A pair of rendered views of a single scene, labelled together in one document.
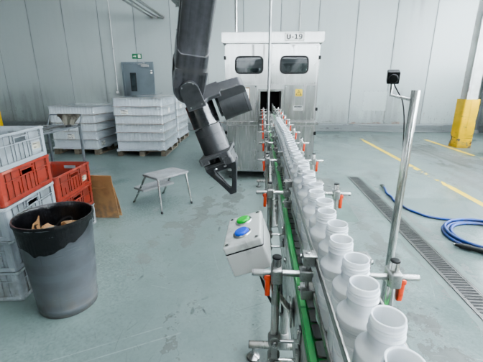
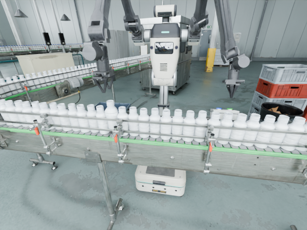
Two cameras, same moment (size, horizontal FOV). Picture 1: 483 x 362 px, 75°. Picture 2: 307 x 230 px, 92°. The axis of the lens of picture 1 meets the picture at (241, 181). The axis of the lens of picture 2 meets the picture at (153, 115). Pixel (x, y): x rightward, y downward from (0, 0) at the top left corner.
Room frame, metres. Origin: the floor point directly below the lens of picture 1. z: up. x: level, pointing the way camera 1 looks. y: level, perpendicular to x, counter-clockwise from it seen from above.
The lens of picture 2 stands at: (0.29, -0.84, 1.48)
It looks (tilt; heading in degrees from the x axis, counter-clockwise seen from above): 27 degrees down; 96
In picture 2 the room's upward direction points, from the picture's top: 1 degrees counter-clockwise
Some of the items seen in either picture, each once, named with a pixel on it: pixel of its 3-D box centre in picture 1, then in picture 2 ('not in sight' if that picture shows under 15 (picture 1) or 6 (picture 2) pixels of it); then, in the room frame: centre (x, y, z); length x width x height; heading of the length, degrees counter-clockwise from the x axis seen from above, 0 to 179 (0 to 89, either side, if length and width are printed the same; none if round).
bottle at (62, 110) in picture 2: not in sight; (65, 117); (-0.31, -0.12, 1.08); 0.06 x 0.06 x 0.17
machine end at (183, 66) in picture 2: not in sight; (166, 56); (0.19, 4.37, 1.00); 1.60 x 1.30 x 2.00; 69
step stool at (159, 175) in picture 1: (161, 187); not in sight; (3.69, 0.98, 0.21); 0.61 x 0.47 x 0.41; 50
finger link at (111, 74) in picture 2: not in sight; (107, 81); (-0.02, -0.13, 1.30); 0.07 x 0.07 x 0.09; 87
